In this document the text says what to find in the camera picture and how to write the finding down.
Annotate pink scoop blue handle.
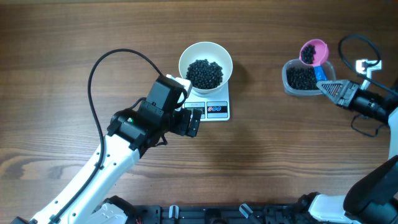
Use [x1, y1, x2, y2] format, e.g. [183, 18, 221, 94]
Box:
[299, 39, 329, 81]

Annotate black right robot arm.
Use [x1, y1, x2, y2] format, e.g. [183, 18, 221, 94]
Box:
[297, 80, 397, 223]

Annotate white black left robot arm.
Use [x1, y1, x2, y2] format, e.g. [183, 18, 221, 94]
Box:
[30, 75, 201, 223]

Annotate white digital kitchen scale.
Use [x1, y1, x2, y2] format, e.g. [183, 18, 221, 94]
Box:
[182, 83, 231, 122]

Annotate clear plastic container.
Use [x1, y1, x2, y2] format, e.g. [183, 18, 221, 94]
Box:
[282, 58, 322, 96]

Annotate black beans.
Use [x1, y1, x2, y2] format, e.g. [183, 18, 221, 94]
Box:
[186, 59, 318, 90]

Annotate black left camera cable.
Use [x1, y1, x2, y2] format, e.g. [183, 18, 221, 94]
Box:
[46, 48, 164, 224]

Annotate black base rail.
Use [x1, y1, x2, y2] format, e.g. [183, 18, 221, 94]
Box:
[133, 204, 319, 224]

